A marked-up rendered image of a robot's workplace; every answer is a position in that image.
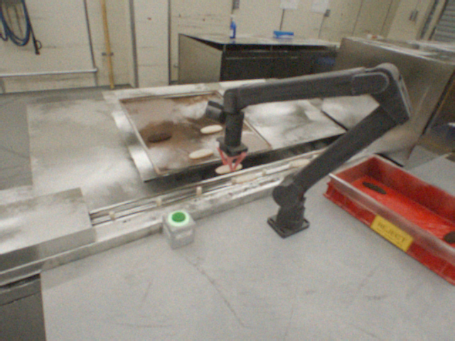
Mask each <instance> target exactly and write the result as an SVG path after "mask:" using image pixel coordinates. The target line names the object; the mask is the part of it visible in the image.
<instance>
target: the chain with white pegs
mask: <svg viewBox="0 0 455 341"><path fill-rule="evenodd" d="M293 165H294V163H293V162H289V167H288V168H293ZM288 168H285V169H282V170H286V169H288ZM282 170H278V171H275V172H271V173H276V172H279V171H282ZM266 173H267V170H266V169H262V175H260V176H258V177H261V176H263V175H268V174H270V173H268V174H266ZM236 182H237V178H236V177H234V178H232V184H230V185H234V184H236ZM227 186H229V185H226V186H222V187H220V188H223V187H227ZM216 189H218V188H215V189H212V190H216ZM209 191H211V190H208V191H205V192H202V188H201V187H197V194H196V195H193V196H190V197H194V196H197V195H201V194H204V193H206V192H209ZM190 197H186V198H183V199H180V200H184V199H187V198H190ZM177 201H179V200H176V201H173V202H177ZM169 203H172V202H168V203H166V204H169ZM166 204H161V199H160V198H159V199H156V206H155V207H159V206H162V205H166ZM155 207H150V208H148V209H145V210H149V209H152V208H155ZM145 210H140V211H138V212H142V211H145ZM138 212H135V213H138ZM135 213H131V214H128V215H132V214H135ZM125 216H127V215H123V216H121V217H125ZM109 218H110V220H115V219H118V218H120V217H117V218H115V216H114V212H113V211H112V212H111V211H109ZM110 220H106V221H104V222H108V221H110ZM99 223H103V221H101V222H97V223H94V224H99ZM94 224H92V225H94Z"/></svg>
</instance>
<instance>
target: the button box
mask: <svg viewBox="0 0 455 341"><path fill-rule="evenodd" d="M176 212H185V213H186V214H187V215H188V216H189V221H188V222H187V223H186V224H185V225H182V226H176V225H173V224H171V223H170V222H169V216H170V215H171V214H172V213H174V212H171V213H168V214H165V215H162V225H161V226H159V230H160V234H164V236H165V238H166V240H167V242H168V243H169V245H170V247H171V248H172V249H177V248H179V247H182V246H184V245H187V244H190V243H192V242H194V241H195V228H196V223H195V222H194V221H193V219H192V217H191V216H190V215H189V213H188V212H187V210H186V209H182V210H178V211H176Z"/></svg>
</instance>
